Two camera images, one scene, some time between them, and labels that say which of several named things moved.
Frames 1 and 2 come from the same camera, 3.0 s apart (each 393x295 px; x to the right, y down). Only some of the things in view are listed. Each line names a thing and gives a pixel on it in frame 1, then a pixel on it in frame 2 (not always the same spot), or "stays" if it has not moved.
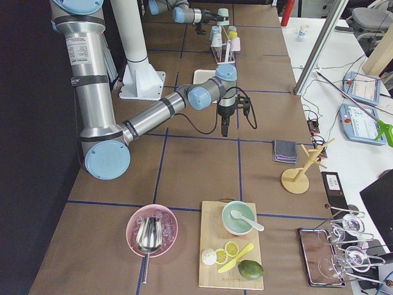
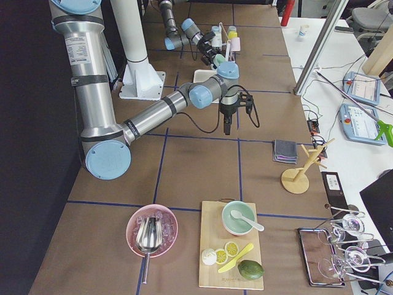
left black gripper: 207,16 → 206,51
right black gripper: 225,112 stays
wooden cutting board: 215,235 stays
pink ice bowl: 169,227 stays
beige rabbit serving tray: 201,75 stays
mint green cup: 223,12 → 218,59
